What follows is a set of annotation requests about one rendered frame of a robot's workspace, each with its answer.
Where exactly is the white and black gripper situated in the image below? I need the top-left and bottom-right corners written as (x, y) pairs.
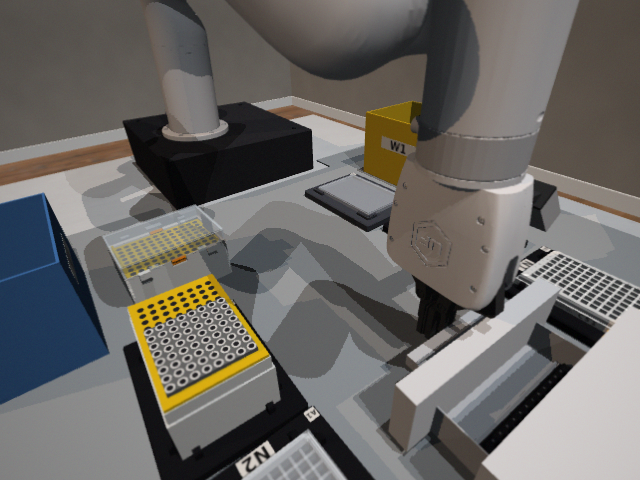
top-left (387, 152), bottom-right (534, 340)

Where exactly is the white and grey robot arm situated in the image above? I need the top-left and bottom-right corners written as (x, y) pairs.
top-left (139, 0), bottom-right (579, 182)

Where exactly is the yellow open-top bin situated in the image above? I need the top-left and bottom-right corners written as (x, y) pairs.
top-left (364, 101), bottom-right (422, 186)

